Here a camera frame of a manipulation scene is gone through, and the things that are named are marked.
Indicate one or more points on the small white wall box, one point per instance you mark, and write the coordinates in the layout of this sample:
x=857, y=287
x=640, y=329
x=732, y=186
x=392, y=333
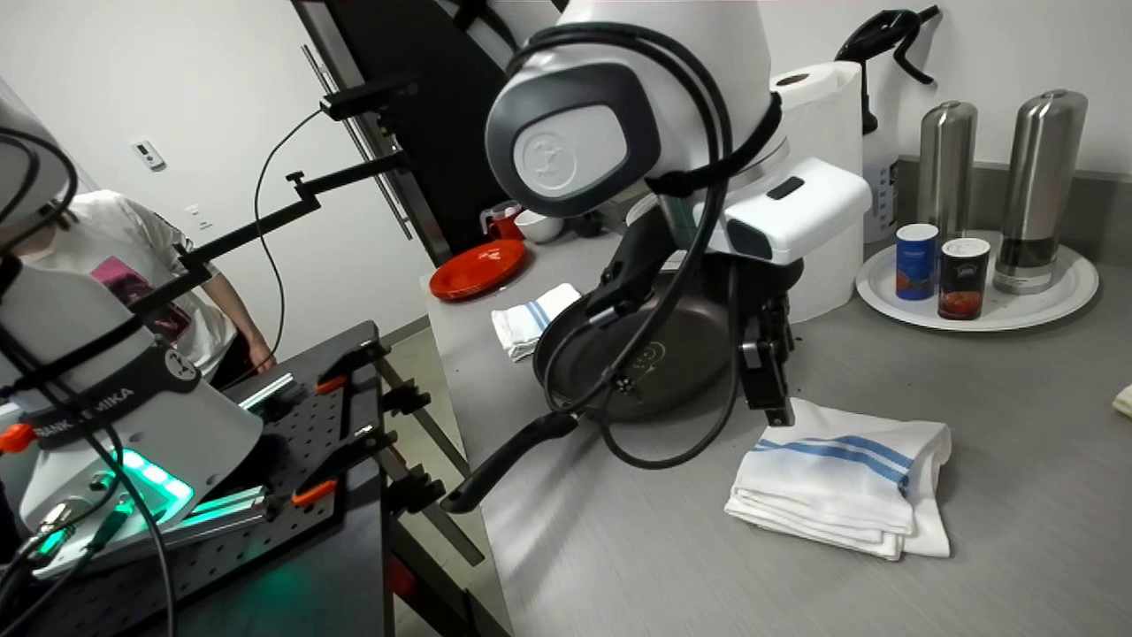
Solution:
x=150, y=152

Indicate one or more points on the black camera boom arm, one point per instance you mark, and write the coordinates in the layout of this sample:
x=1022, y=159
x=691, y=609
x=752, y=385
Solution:
x=353, y=170

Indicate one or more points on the blue and white can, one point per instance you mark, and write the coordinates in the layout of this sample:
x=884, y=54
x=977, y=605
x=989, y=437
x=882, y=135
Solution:
x=917, y=267

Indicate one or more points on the white round tray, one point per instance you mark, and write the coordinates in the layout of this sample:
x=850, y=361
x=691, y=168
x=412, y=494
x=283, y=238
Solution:
x=1038, y=309

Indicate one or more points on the red round plate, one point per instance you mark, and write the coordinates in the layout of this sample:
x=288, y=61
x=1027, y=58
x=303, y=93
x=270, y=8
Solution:
x=472, y=277

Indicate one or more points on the neatly folded blue-striped towel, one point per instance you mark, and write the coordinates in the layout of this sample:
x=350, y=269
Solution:
x=525, y=324

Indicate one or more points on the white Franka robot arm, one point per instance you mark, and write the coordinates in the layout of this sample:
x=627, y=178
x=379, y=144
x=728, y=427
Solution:
x=584, y=148

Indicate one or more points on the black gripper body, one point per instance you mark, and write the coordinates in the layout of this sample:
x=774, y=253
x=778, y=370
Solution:
x=765, y=303

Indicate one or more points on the short stainless steel grinder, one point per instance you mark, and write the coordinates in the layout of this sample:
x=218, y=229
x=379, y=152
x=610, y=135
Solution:
x=944, y=165

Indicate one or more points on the dark can with white lid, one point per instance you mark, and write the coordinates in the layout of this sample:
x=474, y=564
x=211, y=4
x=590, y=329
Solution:
x=963, y=283

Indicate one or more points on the silver metal bar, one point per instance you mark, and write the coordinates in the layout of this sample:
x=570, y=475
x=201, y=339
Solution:
x=266, y=391

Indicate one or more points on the person bare forearm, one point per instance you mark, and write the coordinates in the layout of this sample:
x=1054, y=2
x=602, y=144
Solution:
x=229, y=313

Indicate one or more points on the small white bowl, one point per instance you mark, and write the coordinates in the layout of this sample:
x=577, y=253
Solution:
x=541, y=224

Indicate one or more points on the spray bottle with black head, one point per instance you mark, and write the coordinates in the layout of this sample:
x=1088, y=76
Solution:
x=884, y=30

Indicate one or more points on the black non-stick frying pan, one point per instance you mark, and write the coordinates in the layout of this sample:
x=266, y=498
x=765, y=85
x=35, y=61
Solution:
x=695, y=376

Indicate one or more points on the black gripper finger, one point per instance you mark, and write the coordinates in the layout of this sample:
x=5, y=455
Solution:
x=752, y=376
x=778, y=393

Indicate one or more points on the black perforated breadboard table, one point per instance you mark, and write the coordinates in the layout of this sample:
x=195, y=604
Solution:
x=304, y=567

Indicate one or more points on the tall stainless steel grinder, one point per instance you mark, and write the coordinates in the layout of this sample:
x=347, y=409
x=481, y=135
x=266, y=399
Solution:
x=1044, y=165

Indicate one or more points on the white blue-striped kitchen towel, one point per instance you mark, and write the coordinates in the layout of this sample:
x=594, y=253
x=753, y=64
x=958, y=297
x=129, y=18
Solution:
x=850, y=498

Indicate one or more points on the tall black panel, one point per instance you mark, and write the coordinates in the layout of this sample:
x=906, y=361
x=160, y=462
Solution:
x=448, y=117

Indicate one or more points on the person in white shirt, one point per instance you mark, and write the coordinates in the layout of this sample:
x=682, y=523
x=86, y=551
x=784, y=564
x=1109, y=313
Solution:
x=110, y=234

